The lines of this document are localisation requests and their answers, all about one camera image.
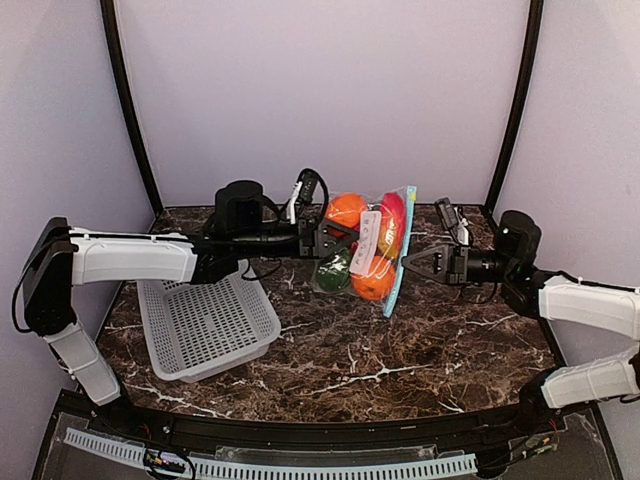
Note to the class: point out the white perforated plastic basket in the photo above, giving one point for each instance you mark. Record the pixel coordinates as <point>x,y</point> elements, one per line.
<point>193,332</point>

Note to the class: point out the green fake vegetable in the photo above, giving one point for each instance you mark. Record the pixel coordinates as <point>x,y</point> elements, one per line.
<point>332,274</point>

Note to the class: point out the left black frame post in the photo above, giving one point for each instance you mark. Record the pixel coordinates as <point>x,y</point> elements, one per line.
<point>128,109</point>

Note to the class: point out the orange fake fruit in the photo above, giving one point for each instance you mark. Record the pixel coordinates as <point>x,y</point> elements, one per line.
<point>346,209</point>
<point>377,284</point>

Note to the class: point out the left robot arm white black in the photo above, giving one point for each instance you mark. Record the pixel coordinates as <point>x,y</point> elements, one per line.
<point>245,224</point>

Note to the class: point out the white slotted cable duct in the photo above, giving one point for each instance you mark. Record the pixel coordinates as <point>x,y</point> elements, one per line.
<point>246,463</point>

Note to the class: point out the black front rail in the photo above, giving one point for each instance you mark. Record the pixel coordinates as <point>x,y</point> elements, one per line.
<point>477,430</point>

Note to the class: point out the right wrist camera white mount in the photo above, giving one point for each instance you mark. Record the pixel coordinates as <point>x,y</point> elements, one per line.
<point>453,220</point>

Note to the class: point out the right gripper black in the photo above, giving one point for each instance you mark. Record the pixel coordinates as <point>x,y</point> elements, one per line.
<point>450,265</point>

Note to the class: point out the right black frame post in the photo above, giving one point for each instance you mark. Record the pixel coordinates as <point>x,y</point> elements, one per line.
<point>516,112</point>

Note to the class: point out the black frame post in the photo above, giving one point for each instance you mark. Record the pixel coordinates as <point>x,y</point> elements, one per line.
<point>128,109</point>
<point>516,112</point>

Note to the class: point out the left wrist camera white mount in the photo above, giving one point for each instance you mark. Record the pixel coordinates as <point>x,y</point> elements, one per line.
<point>302,194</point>

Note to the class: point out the clear zip top bag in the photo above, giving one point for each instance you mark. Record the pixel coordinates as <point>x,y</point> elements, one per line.
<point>369,227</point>

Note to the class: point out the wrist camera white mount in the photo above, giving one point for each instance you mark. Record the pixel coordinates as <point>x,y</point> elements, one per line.
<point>302,194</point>
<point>453,220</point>

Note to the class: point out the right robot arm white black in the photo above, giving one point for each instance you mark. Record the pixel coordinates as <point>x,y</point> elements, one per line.
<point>551,295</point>

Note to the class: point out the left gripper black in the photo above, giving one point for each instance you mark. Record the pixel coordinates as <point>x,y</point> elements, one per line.
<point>312,238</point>

